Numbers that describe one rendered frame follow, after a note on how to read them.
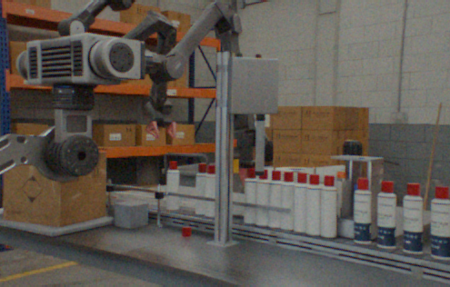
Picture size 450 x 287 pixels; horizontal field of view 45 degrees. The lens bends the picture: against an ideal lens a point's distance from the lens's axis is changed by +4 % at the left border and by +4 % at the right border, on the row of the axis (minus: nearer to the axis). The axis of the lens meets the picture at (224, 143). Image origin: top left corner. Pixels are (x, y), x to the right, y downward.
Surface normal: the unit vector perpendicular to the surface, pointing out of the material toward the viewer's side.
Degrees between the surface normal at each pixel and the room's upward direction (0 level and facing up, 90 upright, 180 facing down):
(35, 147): 90
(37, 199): 90
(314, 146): 91
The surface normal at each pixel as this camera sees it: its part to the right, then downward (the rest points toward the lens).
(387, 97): -0.71, 0.03
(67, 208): 0.86, 0.04
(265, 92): 0.29, 0.05
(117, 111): 0.70, 0.05
